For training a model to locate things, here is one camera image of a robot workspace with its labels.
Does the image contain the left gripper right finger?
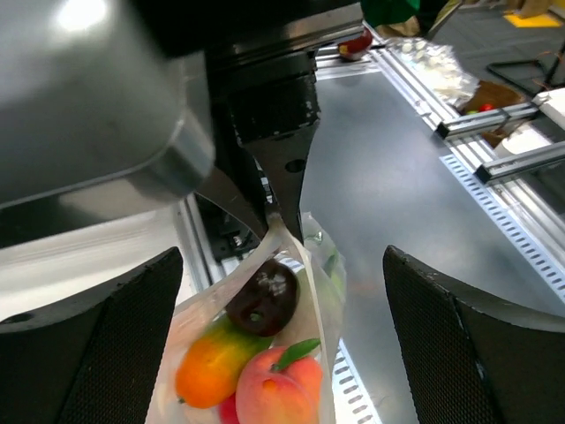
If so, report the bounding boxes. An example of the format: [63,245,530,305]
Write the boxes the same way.
[382,246,564,423]

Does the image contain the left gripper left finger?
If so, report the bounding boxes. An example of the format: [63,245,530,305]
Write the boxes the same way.
[1,247,183,423]

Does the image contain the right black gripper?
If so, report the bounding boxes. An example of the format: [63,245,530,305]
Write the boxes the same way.
[132,1,362,240]

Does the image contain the green orange mango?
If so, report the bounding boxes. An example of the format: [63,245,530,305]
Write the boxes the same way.
[175,315,273,409]

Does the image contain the green leafy vegetable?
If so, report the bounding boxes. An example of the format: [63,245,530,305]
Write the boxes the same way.
[301,212,347,305]

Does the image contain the dark purple fruit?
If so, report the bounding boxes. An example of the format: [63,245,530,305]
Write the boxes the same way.
[225,259,300,337]

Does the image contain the red tomato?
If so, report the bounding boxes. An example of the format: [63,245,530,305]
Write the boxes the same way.
[218,394,239,424]

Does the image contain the clear zip top bag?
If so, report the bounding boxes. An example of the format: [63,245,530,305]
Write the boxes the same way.
[147,213,346,423]

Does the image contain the orange peach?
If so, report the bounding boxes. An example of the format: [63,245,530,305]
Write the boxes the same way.
[235,338,323,423]

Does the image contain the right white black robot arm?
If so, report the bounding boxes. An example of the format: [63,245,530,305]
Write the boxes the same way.
[1,1,362,247]

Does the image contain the clear bag white pieces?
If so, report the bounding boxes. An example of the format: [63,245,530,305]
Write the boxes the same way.
[386,38,479,108]

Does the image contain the brown cardboard box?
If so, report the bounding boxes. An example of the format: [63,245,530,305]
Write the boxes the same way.
[458,79,531,149]

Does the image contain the white slotted cable duct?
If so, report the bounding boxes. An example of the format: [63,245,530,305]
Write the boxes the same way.
[327,155,564,423]

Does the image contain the red fruit on rail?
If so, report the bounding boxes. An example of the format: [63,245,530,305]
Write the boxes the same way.
[338,28,373,61]

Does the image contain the aluminium rail frame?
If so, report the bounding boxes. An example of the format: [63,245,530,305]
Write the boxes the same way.
[176,43,565,292]

